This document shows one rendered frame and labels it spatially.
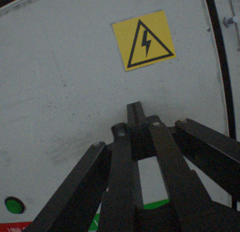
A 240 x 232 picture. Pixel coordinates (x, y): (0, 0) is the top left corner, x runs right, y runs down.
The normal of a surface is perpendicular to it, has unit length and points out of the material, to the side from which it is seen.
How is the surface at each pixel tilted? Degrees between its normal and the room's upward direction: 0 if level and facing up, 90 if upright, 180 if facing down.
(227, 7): 90
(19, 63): 90
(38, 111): 90
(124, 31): 90
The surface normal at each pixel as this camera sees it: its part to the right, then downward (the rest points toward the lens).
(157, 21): -0.03, 0.29
